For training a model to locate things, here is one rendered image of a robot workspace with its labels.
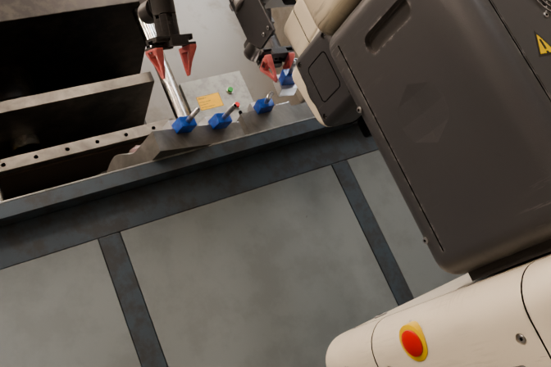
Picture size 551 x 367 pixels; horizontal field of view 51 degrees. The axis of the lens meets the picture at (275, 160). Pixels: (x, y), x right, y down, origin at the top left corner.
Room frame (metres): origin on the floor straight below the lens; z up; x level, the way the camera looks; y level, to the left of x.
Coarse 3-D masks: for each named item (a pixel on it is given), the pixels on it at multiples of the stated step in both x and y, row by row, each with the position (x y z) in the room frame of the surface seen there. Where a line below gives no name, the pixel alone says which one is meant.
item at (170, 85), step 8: (136, 8) 2.19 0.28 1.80; (136, 16) 2.20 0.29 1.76; (144, 24) 2.19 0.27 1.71; (152, 24) 2.22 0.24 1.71; (144, 32) 2.19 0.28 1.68; (152, 32) 2.20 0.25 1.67; (144, 40) 2.21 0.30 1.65; (168, 64) 2.22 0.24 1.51; (168, 72) 2.20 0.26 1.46; (160, 80) 2.21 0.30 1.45; (168, 80) 2.19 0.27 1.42; (168, 88) 2.19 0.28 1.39; (176, 88) 2.20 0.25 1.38; (168, 96) 2.20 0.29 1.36; (176, 96) 2.20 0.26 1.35; (176, 104) 2.19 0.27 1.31; (184, 104) 2.21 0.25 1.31; (176, 112) 2.20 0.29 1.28; (184, 112) 2.20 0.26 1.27
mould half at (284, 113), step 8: (280, 104) 1.54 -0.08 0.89; (288, 104) 1.55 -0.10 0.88; (304, 104) 1.57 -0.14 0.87; (248, 112) 1.49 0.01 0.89; (256, 112) 1.50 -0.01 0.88; (272, 112) 1.52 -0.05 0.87; (280, 112) 1.53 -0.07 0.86; (288, 112) 1.54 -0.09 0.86; (296, 112) 1.55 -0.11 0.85; (304, 112) 1.56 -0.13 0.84; (240, 120) 1.50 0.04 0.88; (248, 120) 1.49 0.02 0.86; (256, 120) 1.50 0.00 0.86; (264, 120) 1.51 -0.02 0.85; (272, 120) 1.52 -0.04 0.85; (280, 120) 1.53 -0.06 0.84; (288, 120) 1.54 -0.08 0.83; (296, 120) 1.55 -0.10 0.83; (248, 128) 1.48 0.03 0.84; (256, 128) 1.49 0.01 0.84; (264, 128) 1.50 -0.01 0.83
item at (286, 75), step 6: (294, 60) 1.49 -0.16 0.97; (294, 66) 1.51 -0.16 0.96; (282, 72) 1.53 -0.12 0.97; (288, 72) 1.53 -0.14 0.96; (282, 78) 1.54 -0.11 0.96; (288, 78) 1.54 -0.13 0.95; (276, 84) 1.58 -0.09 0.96; (282, 84) 1.56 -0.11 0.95; (288, 84) 1.57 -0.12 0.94; (294, 84) 1.58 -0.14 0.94; (276, 90) 1.59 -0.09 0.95; (282, 90) 1.56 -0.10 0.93; (288, 90) 1.57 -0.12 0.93; (294, 90) 1.59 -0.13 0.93; (282, 96) 1.59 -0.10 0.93
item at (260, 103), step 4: (272, 92) 1.44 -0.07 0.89; (268, 96) 1.45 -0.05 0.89; (260, 100) 1.48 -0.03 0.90; (264, 100) 1.48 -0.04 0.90; (268, 100) 1.46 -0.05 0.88; (252, 104) 1.51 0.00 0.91; (256, 104) 1.49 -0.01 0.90; (260, 104) 1.48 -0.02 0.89; (264, 104) 1.48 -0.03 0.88; (268, 104) 1.49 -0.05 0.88; (272, 104) 1.49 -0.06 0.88; (248, 108) 1.53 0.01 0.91; (252, 108) 1.51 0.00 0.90; (256, 108) 1.50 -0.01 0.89; (260, 108) 1.48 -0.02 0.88; (264, 108) 1.48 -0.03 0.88; (268, 108) 1.50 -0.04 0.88; (260, 112) 1.50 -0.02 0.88; (264, 112) 1.51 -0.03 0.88
